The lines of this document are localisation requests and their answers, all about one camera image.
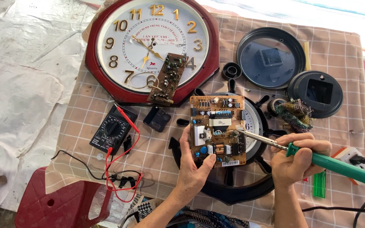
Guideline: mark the black ship-wheel wall clock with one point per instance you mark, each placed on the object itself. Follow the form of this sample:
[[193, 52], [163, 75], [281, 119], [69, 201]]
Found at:
[[233, 193]]

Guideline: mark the white and orange power strip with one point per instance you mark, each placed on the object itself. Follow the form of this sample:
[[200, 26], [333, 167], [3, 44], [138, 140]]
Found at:
[[343, 155]]

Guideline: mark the yellow flat stick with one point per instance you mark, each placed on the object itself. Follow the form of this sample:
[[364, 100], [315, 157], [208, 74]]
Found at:
[[307, 55]]

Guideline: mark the black digital multimeter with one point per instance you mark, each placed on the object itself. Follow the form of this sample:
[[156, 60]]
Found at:
[[112, 129]]

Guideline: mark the small clear plastic cap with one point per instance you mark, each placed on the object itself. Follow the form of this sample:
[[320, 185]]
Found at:
[[99, 156]]

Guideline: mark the red multimeter test lead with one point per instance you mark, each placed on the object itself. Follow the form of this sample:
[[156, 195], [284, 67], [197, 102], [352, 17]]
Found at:
[[128, 118]]

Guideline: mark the green plastic lighter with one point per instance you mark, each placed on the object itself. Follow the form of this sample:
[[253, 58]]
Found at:
[[319, 185]]

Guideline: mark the white plastic tarp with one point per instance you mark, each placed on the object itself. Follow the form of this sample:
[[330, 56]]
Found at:
[[18, 63]]

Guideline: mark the multicoloured woven rag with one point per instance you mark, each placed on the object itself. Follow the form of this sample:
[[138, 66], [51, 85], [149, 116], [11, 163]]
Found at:
[[296, 115]]

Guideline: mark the person's right hand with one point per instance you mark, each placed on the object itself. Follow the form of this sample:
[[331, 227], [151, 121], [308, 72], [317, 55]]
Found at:
[[290, 172]]

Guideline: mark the red plastic stool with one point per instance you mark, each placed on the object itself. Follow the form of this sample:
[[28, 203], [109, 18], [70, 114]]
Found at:
[[59, 202]]

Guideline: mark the black tape roll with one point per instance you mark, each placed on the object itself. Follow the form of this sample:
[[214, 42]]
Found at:
[[272, 107]]

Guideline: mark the red octagonal wall clock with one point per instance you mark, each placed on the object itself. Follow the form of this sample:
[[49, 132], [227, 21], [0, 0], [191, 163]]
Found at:
[[169, 28]]

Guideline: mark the narrow brown circuit board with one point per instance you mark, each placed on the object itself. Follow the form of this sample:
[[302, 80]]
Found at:
[[169, 77]]

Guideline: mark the large brown power circuit board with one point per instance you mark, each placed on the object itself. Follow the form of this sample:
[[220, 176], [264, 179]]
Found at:
[[220, 122]]

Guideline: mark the black round glass clock cover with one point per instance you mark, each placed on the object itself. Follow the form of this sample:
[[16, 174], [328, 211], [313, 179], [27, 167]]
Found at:
[[271, 57]]

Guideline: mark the person's left hand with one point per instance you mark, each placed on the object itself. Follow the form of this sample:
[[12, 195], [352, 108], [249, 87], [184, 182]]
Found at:
[[192, 174]]

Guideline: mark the small black plastic piece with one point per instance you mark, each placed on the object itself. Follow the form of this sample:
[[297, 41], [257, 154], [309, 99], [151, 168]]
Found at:
[[127, 144]]

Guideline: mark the beige checked tablecloth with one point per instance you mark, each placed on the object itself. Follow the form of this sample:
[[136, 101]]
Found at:
[[328, 47]]

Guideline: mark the black clock movement box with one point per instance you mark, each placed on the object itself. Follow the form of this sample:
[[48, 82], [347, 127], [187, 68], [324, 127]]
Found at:
[[157, 119]]

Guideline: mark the black round clock back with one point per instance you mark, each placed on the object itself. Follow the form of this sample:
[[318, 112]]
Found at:
[[315, 95]]

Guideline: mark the black multimeter test lead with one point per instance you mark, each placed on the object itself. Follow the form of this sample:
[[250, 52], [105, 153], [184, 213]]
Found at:
[[126, 182]]

